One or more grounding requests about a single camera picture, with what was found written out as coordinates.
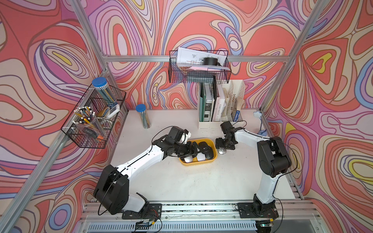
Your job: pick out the clear pen cup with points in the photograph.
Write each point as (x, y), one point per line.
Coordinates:
(87, 122)

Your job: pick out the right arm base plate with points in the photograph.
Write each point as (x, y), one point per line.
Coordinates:
(257, 210)

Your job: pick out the yellow storage box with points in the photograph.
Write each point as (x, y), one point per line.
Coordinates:
(195, 162)

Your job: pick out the blue lid tube on table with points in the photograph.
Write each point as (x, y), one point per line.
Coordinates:
(142, 111)

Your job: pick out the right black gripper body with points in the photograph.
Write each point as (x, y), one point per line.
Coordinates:
(224, 143)

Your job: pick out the silver mouse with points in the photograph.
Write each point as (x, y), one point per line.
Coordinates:
(222, 151)
(188, 159)

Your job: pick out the black mouse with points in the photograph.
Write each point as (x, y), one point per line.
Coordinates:
(206, 150)

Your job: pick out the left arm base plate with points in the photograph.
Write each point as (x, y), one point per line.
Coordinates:
(151, 211)

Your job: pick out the black wire side basket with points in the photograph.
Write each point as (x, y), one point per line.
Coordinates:
(94, 100)

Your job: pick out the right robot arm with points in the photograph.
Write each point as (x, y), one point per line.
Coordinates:
(273, 158)

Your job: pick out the white book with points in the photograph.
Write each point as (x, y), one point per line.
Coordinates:
(219, 103)

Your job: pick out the black tape roll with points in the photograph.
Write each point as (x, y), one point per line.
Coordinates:
(211, 61)

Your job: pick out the white mouse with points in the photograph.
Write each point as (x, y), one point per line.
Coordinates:
(200, 157)

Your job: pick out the silver mouse front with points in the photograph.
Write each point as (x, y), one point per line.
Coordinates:
(188, 159)

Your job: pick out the blue lid tube in basket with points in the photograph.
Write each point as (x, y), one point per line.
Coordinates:
(103, 88)

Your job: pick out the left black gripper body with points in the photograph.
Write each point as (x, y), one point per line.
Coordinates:
(183, 150)

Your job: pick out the aluminium front rail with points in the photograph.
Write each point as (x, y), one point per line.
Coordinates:
(295, 216)

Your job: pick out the black wire wall basket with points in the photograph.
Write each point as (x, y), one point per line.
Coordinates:
(182, 75)

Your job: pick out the white papers in basket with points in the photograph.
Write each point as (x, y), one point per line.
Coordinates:
(193, 60)

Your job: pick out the white file organizer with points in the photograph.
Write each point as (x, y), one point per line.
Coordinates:
(234, 102)

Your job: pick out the green binder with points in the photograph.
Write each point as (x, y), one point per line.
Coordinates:
(202, 102)

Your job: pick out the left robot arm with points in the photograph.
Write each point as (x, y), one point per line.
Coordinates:
(113, 187)

